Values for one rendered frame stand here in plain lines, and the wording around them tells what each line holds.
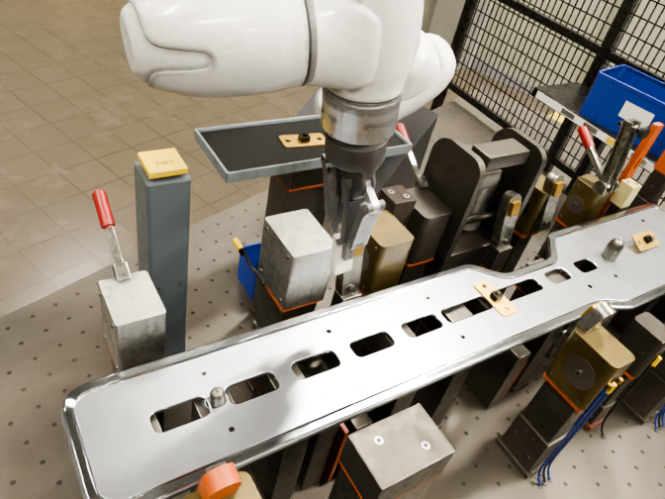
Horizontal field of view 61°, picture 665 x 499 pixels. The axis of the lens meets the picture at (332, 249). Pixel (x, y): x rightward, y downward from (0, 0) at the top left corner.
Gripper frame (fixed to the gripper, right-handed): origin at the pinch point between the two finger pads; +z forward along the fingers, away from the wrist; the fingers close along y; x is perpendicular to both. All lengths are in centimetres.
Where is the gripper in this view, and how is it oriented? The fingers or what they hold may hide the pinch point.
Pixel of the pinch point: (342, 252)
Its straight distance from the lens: 80.7
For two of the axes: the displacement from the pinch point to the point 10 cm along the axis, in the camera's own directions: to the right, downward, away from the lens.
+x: 8.8, -2.8, 3.9
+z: -0.7, 7.2, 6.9
